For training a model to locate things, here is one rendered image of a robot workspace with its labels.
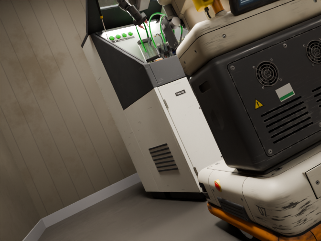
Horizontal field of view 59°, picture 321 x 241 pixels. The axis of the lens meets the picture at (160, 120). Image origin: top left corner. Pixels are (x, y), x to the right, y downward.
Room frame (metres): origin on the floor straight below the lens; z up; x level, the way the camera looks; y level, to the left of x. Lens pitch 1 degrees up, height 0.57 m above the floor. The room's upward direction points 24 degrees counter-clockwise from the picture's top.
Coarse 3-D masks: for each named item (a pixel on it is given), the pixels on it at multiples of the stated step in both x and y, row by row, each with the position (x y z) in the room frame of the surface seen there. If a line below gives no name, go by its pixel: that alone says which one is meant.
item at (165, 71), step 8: (176, 56) 1.92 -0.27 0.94; (152, 64) 1.83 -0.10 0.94; (160, 64) 1.85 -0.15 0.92; (168, 64) 1.88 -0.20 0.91; (176, 64) 1.91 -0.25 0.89; (160, 72) 1.84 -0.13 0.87; (168, 72) 1.87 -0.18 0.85; (176, 72) 1.90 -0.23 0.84; (160, 80) 1.83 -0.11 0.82; (168, 80) 1.85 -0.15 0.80
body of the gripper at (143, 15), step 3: (138, 12) 1.91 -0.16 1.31; (135, 15) 1.91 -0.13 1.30; (138, 15) 1.91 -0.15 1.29; (141, 15) 1.94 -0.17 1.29; (144, 15) 1.93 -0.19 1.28; (135, 18) 1.92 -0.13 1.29; (138, 18) 1.92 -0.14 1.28; (141, 18) 1.94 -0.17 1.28; (144, 18) 1.94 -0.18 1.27; (135, 21) 1.96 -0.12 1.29; (138, 21) 1.94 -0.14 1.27; (135, 24) 1.94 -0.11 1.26
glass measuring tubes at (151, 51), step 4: (144, 40) 2.43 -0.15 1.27; (140, 44) 2.42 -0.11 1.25; (144, 44) 2.44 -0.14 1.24; (148, 44) 2.46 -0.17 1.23; (152, 44) 2.47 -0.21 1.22; (140, 48) 2.43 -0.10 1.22; (148, 48) 2.44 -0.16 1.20; (152, 48) 2.48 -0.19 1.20; (144, 52) 2.42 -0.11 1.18; (148, 52) 2.44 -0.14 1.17; (152, 52) 2.45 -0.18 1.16; (156, 52) 2.47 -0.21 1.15; (144, 56) 2.43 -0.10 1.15; (152, 56) 2.47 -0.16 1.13
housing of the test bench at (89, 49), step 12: (84, 48) 2.50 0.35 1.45; (96, 60) 2.37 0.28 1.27; (96, 72) 2.46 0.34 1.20; (108, 84) 2.35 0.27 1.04; (108, 96) 2.44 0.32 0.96; (120, 108) 2.33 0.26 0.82; (120, 120) 2.42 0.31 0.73; (120, 132) 2.52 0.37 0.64; (132, 132) 2.31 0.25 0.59; (132, 144) 2.40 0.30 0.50; (132, 156) 2.49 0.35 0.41; (144, 168) 2.38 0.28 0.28; (144, 180) 2.47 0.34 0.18; (156, 192) 2.43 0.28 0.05; (168, 192) 2.33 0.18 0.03
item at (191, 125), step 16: (176, 80) 1.89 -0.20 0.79; (176, 96) 1.86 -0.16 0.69; (192, 96) 1.92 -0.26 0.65; (176, 112) 1.83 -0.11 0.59; (192, 112) 1.89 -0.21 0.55; (176, 128) 1.81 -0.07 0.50; (192, 128) 1.86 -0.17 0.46; (208, 128) 1.92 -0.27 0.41; (192, 144) 1.84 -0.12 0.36; (208, 144) 1.90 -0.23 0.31; (192, 160) 1.81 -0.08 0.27; (208, 160) 1.87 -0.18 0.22
